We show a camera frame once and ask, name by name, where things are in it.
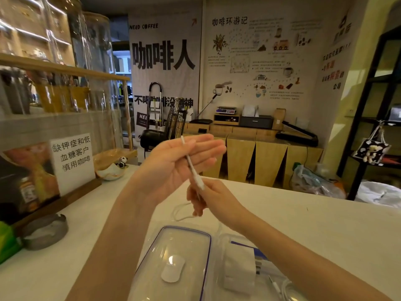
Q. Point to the person's right hand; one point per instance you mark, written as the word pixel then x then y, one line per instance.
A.
pixel 219 200

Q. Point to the person's left hand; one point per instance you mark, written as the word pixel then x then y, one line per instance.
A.
pixel 169 167

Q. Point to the person's left thumb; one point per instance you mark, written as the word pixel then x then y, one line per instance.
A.
pixel 191 140

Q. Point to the person's right fingers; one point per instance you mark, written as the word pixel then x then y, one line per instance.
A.
pixel 196 200

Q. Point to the person's left forearm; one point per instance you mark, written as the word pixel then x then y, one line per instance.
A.
pixel 116 247

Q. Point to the person's right forearm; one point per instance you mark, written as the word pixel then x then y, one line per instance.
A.
pixel 300 260

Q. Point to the black chair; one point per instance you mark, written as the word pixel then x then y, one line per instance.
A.
pixel 152 138

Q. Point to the small wooden box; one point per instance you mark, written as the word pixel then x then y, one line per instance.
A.
pixel 226 119

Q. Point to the digital kitchen scale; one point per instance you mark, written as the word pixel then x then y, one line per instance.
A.
pixel 226 110

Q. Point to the folding step ladder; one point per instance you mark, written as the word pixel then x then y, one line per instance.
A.
pixel 155 104

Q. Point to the white paper sheets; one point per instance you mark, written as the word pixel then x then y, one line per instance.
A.
pixel 250 111

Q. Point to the black printer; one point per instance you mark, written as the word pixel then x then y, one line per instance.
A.
pixel 256 121

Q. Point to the clear lid with blue rim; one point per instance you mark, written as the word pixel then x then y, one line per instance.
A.
pixel 170 266

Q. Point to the small panda figurine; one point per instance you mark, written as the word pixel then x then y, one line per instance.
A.
pixel 122 162

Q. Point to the white computer mouse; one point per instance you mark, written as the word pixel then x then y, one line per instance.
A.
pixel 173 268

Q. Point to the white power adapter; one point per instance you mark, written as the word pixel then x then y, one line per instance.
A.
pixel 239 268

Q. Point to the wooden counter cabinet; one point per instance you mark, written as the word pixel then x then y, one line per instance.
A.
pixel 269 159

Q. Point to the white ceramic dish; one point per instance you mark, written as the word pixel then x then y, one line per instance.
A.
pixel 109 173

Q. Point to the grey banner with black letters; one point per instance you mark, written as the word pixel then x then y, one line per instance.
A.
pixel 164 56

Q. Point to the brown cardboard box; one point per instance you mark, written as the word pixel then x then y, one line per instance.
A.
pixel 278 119

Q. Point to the clear plastic storage box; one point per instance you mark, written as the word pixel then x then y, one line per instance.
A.
pixel 266 278

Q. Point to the black sealing machine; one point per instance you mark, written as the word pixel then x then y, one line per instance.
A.
pixel 297 137

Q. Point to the tall glass jar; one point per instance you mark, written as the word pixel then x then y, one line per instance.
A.
pixel 97 78

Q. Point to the clear plastic bag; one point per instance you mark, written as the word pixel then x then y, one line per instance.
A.
pixel 313 183

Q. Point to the white notice sign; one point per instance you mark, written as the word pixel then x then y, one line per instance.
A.
pixel 72 162

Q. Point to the wooden sign stand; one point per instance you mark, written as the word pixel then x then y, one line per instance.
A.
pixel 56 203

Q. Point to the wooden shelf rack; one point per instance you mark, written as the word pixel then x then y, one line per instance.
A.
pixel 62 70

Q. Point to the round metal ashtray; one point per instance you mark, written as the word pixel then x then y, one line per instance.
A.
pixel 44 233

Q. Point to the picture menu card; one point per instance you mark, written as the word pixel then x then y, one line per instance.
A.
pixel 25 181

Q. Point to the black bag with bear toy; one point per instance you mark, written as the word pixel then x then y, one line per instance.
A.
pixel 371 151

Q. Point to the white plastic bag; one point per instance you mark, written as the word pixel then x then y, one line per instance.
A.
pixel 379 194

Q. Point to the black metal shelf unit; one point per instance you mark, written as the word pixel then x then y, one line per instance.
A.
pixel 372 90

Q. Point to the green packet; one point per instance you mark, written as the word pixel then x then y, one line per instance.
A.
pixel 7 244

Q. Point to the illustrated wall poster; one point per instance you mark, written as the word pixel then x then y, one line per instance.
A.
pixel 260 56

